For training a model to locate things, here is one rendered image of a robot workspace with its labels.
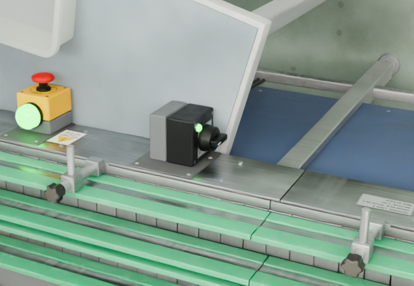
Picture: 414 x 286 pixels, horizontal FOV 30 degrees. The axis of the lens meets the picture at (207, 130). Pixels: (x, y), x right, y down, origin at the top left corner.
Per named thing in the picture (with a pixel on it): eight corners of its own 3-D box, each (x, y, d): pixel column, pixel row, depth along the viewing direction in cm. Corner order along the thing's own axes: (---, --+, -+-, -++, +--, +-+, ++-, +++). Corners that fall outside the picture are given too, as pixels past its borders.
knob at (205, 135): (209, 145, 129) (228, 148, 128) (197, 155, 125) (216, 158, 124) (209, 119, 127) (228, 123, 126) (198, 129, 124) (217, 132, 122)
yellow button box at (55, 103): (43, 116, 145) (18, 129, 139) (40, 78, 143) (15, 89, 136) (74, 122, 143) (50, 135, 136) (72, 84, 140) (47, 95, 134)
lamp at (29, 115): (23, 124, 138) (12, 129, 136) (21, 100, 137) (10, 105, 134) (44, 128, 137) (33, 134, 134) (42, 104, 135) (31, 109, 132)
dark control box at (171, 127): (172, 142, 135) (148, 159, 128) (172, 98, 132) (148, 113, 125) (215, 150, 131) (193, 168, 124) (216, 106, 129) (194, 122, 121)
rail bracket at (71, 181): (89, 168, 128) (40, 200, 117) (87, 127, 126) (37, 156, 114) (109, 172, 127) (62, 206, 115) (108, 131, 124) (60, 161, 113)
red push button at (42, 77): (28, 93, 137) (26, 74, 136) (41, 87, 141) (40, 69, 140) (46, 97, 136) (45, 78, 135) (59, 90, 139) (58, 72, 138)
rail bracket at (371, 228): (361, 228, 110) (334, 274, 99) (366, 182, 108) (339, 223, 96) (389, 235, 109) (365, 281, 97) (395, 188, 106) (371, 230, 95)
